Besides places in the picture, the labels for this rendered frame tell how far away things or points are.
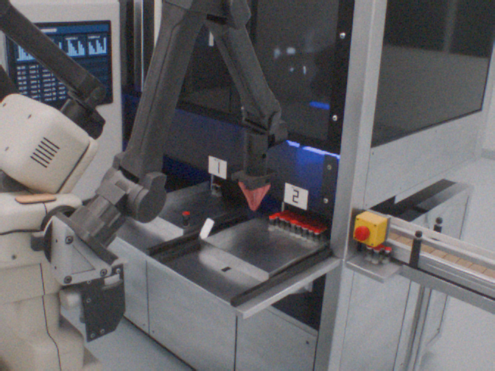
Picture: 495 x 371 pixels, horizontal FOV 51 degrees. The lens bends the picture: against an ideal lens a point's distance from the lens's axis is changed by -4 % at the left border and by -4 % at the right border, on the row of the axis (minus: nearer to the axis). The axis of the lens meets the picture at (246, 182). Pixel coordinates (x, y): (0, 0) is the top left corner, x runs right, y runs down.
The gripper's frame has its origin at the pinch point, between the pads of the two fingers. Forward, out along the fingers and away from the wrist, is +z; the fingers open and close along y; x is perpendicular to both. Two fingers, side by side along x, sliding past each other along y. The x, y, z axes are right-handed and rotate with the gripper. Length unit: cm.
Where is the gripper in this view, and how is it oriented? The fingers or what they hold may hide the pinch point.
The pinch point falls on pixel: (253, 207)
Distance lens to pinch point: 134.7
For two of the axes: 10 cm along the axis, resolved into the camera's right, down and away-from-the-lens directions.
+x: -7.2, -2.7, 6.4
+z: -0.3, 9.3, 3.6
